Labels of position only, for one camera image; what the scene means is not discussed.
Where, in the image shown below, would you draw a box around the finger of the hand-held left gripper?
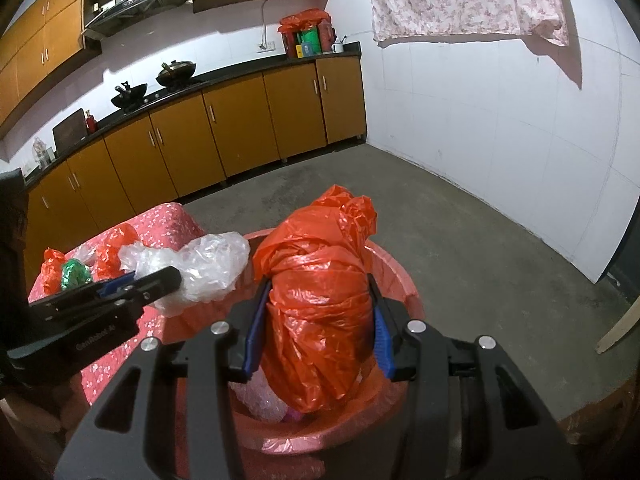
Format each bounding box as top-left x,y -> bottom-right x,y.
111,266 -> 182,312
27,271 -> 139,319

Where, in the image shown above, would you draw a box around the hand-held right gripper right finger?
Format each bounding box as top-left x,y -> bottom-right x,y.
367,272 -> 583,480

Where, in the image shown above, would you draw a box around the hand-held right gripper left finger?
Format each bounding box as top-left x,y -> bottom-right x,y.
52,275 -> 275,480

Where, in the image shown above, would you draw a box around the clear bubble wrap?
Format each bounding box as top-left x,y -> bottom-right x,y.
232,370 -> 291,426
118,231 -> 251,317

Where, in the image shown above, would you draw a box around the large red plastic bag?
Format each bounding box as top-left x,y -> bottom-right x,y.
252,185 -> 378,415

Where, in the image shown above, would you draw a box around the red plastic basket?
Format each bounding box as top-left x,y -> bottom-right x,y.
162,230 -> 421,480

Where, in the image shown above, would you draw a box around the small red plastic bag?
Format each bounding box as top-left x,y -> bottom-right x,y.
42,247 -> 67,295
95,222 -> 140,281

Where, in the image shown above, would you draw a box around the green patterned plastic bag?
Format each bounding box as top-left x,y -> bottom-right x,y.
60,258 -> 93,292

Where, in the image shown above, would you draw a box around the red floral tablecloth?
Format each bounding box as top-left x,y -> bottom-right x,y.
27,202 -> 208,406

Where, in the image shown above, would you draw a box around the clear jar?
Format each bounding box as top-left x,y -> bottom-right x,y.
32,137 -> 55,168

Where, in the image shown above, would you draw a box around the dark cutting board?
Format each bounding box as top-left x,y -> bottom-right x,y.
52,108 -> 88,153

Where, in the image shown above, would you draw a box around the wooden lower cabinets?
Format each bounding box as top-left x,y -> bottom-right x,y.
22,55 -> 368,256

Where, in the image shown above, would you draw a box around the wooden cabinets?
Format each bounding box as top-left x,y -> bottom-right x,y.
0,0 -> 335,136
22,55 -> 368,256

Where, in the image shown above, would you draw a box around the black wok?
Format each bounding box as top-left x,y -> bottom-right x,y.
111,82 -> 149,110

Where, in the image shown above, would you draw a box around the black pot with lid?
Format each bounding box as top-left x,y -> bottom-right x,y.
156,60 -> 197,87

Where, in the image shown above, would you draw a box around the black kitchen countertop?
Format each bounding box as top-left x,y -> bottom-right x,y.
22,42 -> 362,186

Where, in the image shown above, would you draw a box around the wooden plank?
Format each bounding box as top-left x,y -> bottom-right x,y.
596,295 -> 640,356

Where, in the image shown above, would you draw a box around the wooden upper cabinets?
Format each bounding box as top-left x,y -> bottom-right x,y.
0,0 -> 335,136

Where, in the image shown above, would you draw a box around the steel range hood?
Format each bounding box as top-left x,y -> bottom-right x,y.
82,0 -> 193,41

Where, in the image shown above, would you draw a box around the green canister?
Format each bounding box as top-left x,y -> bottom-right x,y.
299,28 -> 321,57

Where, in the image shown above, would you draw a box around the red bag on flasks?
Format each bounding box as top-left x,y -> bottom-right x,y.
278,8 -> 332,36

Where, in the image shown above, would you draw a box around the white power cable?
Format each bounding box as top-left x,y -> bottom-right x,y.
260,0 -> 282,46

